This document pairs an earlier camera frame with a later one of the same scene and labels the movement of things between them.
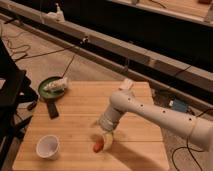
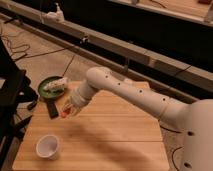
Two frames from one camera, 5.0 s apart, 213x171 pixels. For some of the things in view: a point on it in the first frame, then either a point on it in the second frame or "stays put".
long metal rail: [192, 79] stays put
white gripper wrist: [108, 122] → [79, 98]
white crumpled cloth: [59, 84] stays put
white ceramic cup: [47, 147] stays put
